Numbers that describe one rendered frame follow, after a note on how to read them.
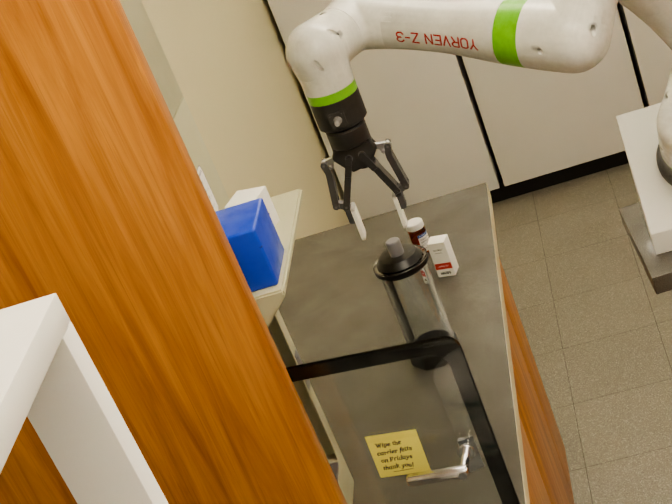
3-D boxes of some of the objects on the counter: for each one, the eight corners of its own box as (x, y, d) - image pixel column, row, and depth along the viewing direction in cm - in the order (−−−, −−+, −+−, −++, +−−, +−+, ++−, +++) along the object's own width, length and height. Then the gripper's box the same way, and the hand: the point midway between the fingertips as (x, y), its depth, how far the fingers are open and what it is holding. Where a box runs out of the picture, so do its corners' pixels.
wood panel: (104, 703, 196) (-441, -173, 136) (108, 688, 199) (-425, -178, 139) (400, 636, 186) (-46, -343, 126) (401, 621, 189) (-37, -345, 129)
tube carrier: (408, 371, 245) (372, 281, 236) (408, 341, 255) (374, 253, 246) (461, 357, 243) (426, 265, 234) (459, 327, 252) (426, 238, 243)
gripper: (289, 147, 226) (333, 255, 236) (397, 114, 221) (436, 225, 231) (293, 131, 232) (335, 236, 242) (397, 98, 228) (436, 207, 238)
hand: (380, 218), depth 236 cm, fingers open, 7 cm apart
